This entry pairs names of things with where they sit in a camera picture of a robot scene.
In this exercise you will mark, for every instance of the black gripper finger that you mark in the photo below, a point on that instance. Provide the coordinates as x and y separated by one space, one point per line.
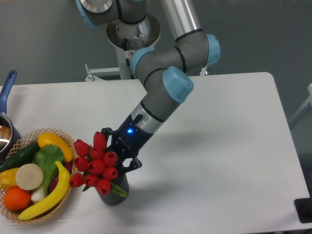
107 132
134 164

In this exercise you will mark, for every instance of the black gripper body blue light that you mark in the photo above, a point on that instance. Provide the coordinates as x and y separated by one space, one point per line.
128 139

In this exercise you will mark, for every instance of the red tulip bouquet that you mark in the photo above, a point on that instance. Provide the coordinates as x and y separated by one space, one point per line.
95 165

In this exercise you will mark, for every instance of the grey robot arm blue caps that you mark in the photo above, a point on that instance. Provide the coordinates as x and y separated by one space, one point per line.
162 74

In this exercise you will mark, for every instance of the dark grey ribbed vase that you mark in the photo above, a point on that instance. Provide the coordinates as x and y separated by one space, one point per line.
119 191

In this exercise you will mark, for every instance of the purple red vegetable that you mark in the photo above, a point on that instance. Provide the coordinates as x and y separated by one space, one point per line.
54 182

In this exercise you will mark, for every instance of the green bok choy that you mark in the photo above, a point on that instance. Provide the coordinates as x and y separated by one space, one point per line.
45 158

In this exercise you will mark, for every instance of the woven wicker basket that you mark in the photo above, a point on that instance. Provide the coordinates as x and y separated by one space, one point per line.
21 143

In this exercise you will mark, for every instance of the yellow banana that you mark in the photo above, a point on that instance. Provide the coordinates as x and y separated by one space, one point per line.
55 197

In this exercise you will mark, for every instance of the green cucumber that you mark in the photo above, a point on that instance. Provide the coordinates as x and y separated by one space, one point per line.
23 156

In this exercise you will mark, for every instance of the yellow bell pepper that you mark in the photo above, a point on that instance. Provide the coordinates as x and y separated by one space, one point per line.
7 179

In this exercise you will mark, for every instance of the orange fruit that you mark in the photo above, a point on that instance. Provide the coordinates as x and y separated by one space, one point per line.
16 199

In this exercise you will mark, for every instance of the black device at table edge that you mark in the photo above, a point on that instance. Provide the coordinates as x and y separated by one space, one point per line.
304 209

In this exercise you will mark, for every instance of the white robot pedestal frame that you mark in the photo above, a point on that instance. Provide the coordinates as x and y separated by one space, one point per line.
128 37

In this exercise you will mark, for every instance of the blue handled saucepan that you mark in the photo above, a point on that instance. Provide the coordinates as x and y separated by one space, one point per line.
9 135

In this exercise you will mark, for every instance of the white furniture frame right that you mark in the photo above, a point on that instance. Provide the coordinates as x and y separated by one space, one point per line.
302 110

